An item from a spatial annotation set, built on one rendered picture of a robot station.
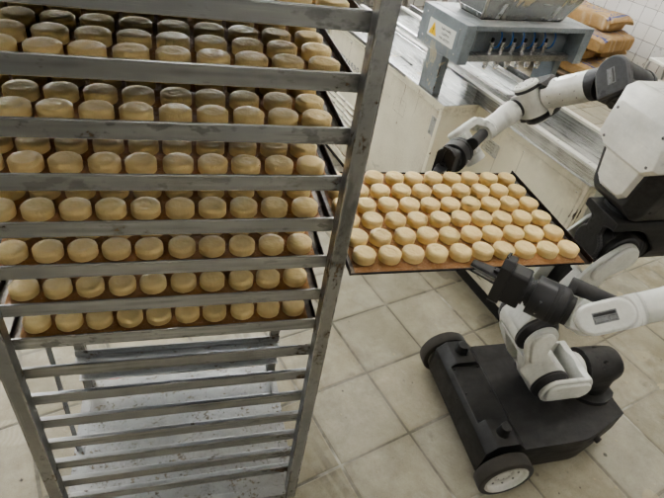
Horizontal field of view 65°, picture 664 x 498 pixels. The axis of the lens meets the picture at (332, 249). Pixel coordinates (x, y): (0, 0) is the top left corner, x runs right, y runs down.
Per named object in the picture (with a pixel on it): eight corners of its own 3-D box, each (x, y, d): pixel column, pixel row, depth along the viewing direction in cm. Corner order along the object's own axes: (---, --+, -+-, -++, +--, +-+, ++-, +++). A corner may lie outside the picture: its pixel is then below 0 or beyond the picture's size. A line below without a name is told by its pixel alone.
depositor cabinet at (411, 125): (312, 138, 366) (329, 13, 313) (398, 132, 394) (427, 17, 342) (400, 251, 280) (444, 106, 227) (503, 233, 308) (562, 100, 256)
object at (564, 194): (428, 245, 288) (480, 91, 232) (477, 236, 301) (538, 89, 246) (507, 339, 241) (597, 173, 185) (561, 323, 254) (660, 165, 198)
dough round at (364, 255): (369, 270, 109) (371, 262, 107) (348, 260, 110) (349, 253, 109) (377, 257, 112) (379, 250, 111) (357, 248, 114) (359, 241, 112)
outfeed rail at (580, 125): (397, 16, 333) (400, 4, 328) (401, 16, 334) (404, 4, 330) (652, 183, 198) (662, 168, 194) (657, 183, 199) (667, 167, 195)
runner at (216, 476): (294, 460, 156) (295, 456, 154) (296, 469, 153) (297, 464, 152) (60, 494, 139) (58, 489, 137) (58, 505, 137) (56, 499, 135)
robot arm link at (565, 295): (538, 320, 115) (589, 346, 111) (542, 319, 105) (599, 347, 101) (561, 276, 115) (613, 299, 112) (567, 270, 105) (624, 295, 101)
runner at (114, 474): (297, 445, 150) (299, 440, 148) (299, 454, 148) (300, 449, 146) (53, 477, 133) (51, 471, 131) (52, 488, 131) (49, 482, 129)
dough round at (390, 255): (373, 257, 112) (374, 250, 111) (386, 248, 115) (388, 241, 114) (390, 269, 110) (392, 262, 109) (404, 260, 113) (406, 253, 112)
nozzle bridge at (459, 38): (406, 76, 249) (425, 0, 228) (520, 73, 278) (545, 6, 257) (444, 106, 227) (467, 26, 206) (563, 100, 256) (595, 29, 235)
